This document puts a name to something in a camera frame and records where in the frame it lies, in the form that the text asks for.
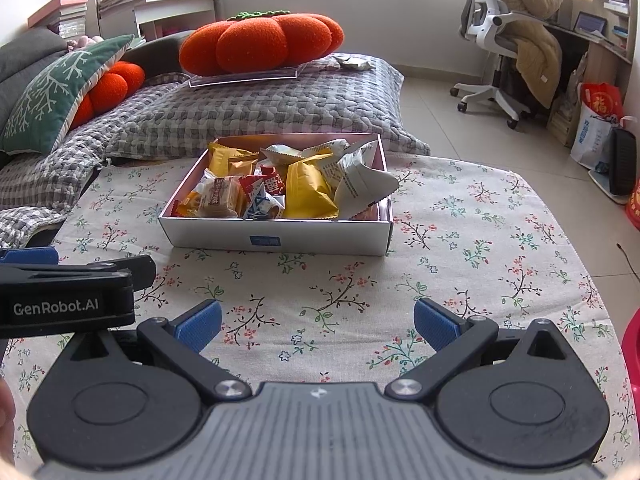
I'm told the red snack packet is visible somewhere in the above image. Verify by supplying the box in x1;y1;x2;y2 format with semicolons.
238;174;265;201
259;161;287;197

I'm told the pink white cardboard box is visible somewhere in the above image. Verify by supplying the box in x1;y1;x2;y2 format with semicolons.
158;132;393;257

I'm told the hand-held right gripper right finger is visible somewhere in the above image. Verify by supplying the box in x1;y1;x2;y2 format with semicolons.
384;296;576;402

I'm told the floral bed sheet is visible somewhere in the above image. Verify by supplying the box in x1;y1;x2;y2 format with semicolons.
0;152;636;480

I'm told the clear acrylic tray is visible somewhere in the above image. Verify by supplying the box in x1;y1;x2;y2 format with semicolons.
188;62;313;88

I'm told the pink red cloth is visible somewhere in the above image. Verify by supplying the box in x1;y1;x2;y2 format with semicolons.
619;307;640;411

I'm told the tablet screen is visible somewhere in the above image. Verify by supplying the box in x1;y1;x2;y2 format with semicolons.
573;11;608;35

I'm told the green patterned pillow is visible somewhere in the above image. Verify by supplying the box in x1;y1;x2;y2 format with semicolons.
0;34;136;157

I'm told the black upright device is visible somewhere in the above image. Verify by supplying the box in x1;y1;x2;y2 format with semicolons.
607;127;637;196

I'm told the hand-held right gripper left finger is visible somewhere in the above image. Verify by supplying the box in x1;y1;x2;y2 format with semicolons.
67;298;252;402

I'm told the blue white snack packet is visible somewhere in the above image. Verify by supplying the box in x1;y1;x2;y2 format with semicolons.
242;182;286;221

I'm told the small orange snack packet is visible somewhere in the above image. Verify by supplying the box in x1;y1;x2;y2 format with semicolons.
175;194;201;218

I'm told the small orange pumpkin cushion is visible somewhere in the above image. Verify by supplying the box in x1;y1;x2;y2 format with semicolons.
67;61;147;131

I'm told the olive yellow snack packet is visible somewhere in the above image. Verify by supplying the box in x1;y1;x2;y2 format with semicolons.
207;142;261;178

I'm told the red printed bag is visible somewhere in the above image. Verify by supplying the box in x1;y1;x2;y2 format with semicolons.
624;180;640;233

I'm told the small white packet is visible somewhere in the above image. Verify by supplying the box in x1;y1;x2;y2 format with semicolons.
334;54;373;72

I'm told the white office chair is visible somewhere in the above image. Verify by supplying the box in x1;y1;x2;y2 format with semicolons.
449;0;533;128

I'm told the white blue shopping bag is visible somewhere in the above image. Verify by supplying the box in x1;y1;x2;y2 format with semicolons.
570;101;618;171

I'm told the large orange pumpkin cushion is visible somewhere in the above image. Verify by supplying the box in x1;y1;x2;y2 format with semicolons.
178;9;346;77

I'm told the red gift bag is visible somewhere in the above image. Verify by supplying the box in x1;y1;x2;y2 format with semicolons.
580;82;625;121

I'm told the clear white snack packet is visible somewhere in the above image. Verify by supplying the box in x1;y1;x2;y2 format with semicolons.
260;143;335;167

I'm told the brown cake packet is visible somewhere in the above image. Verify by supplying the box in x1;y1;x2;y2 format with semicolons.
192;176;246;219

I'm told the grey checkered quilt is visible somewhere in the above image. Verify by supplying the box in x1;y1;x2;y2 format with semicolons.
0;56;432;256

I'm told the stack of books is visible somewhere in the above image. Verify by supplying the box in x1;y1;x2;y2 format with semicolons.
27;0;88;38

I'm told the white shelf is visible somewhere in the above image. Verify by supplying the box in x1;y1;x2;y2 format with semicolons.
97;0;223;41

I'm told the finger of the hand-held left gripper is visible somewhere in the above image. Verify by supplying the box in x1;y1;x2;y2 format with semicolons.
0;247;60;266
0;254;157;291

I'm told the white snack bag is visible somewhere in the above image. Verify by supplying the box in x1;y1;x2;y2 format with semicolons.
317;138;401;222

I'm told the wooden desk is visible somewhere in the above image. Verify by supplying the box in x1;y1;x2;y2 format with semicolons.
545;0;636;151

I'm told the beige fluffy coat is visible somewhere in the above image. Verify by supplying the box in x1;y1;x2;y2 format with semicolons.
497;0;563;108

